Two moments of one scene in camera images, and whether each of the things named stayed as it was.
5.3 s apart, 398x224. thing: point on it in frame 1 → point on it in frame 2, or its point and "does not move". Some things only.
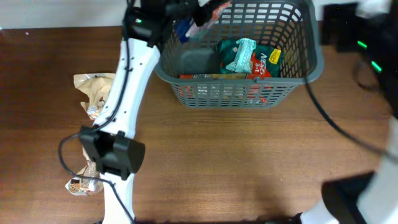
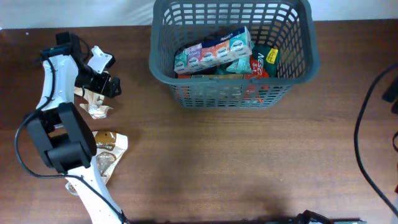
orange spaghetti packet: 221,93 does not move
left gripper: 203,12 → 109,86
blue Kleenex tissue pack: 186,28 → 231,46
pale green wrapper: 243,64 does not move
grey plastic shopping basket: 252,55 does not move
